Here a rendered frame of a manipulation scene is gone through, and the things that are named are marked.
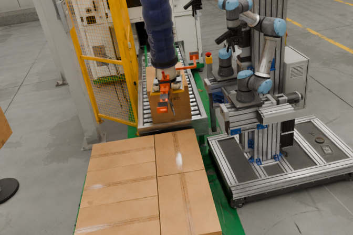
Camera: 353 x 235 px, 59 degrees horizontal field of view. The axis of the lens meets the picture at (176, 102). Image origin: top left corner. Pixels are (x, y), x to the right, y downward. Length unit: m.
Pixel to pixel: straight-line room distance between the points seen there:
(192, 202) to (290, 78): 1.26
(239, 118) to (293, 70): 0.60
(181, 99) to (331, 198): 1.63
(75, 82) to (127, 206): 1.75
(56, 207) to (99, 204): 1.02
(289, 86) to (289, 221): 1.15
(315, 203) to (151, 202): 1.51
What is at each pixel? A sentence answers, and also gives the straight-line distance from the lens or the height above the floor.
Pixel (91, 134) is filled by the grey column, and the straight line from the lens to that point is 4.04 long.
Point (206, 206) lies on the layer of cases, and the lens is 2.35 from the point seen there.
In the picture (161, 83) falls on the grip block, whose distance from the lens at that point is 2.52.
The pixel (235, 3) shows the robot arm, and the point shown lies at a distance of 1.92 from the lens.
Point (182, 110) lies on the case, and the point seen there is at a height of 0.68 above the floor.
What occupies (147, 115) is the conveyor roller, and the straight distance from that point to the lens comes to 3.39.
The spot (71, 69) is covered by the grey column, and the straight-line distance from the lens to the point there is 3.65.
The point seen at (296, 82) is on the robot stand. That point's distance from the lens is 2.78.
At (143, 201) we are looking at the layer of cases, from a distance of 2.46.
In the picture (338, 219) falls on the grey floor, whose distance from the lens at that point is 3.11.
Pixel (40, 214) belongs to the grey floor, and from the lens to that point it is 3.52.
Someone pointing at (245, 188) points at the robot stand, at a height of 0.22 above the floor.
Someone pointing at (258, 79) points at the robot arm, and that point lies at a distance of 2.33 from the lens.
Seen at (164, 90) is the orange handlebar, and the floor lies 1.21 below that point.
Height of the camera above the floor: 2.31
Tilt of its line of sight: 30 degrees down
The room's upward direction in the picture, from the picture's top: 8 degrees counter-clockwise
